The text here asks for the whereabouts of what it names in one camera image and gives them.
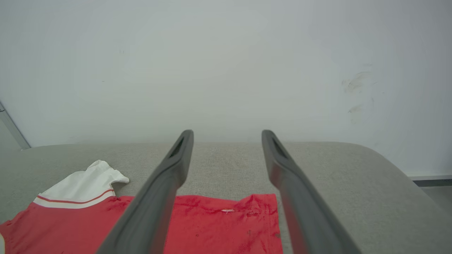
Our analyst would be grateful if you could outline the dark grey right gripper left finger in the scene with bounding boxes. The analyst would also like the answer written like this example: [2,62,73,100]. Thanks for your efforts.
[96,129,194,254]

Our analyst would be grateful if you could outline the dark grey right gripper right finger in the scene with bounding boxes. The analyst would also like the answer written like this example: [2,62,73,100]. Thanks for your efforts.
[261,129,361,254]

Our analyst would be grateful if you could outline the red and white jersey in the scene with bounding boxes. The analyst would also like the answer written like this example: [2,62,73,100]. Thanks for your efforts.
[0,160,284,254]

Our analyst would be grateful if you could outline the grey skirting board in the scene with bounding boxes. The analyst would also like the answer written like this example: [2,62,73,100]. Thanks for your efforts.
[409,175,452,187]

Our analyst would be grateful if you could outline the grey metal bar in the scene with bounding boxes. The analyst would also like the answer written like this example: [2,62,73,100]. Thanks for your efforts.
[0,102,31,150]

